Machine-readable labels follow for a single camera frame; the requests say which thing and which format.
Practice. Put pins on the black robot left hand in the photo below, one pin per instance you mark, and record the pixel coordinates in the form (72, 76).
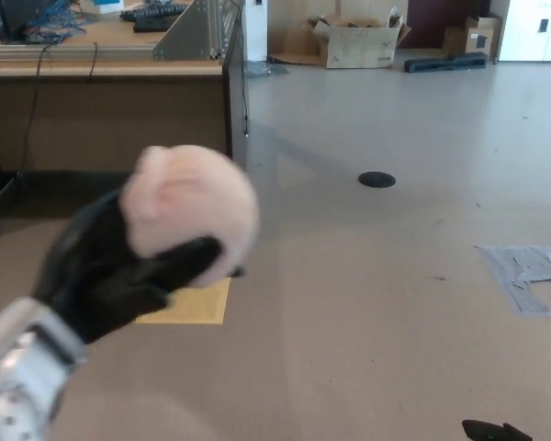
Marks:
(96, 275)

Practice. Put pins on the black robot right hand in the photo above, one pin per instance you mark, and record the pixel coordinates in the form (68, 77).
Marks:
(486, 432)

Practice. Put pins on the pink plush dumpling with sunglasses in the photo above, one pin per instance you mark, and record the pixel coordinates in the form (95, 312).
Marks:
(197, 193)

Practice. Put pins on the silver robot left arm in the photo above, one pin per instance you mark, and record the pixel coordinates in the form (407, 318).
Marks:
(18, 390)

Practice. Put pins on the yellow paper sheet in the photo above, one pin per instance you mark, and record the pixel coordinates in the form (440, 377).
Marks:
(202, 308)

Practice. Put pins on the grey tape patch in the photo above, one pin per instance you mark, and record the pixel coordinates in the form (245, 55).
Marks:
(528, 266)

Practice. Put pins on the black keyboard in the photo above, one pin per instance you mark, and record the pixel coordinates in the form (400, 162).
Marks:
(154, 26)
(156, 12)

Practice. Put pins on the clear plastic bag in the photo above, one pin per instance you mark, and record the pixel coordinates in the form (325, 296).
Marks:
(268, 70)

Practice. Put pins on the blue and white box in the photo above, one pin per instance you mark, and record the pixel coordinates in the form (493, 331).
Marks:
(108, 5)

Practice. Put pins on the black monitor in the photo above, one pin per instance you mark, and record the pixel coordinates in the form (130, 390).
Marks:
(14, 14)

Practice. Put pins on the black round floor cover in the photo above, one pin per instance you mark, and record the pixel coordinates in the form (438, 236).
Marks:
(376, 179)

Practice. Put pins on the flat cardboard sheet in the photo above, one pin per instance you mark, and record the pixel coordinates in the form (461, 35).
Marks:
(298, 59)

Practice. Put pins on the large open cardboard box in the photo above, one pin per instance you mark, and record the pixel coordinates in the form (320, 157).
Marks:
(358, 48)

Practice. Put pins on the black long bag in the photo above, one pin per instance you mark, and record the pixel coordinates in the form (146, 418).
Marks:
(445, 63)

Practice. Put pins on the plain brown cardboard box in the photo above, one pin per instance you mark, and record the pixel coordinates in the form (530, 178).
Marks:
(454, 42)

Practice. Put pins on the cardboard box with white label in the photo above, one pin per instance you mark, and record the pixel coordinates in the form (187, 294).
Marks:
(483, 39)

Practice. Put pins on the white cabinet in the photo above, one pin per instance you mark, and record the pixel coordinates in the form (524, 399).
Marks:
(537, 30)

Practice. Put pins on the wooden desk with dark frame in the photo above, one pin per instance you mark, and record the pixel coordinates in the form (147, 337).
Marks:
(119, 115)

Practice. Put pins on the aluminium profile rail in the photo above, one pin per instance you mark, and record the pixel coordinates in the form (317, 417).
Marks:
(73, 52)

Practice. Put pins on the triangular grey metal bracket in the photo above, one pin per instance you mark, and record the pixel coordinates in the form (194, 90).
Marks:
(188, 34)

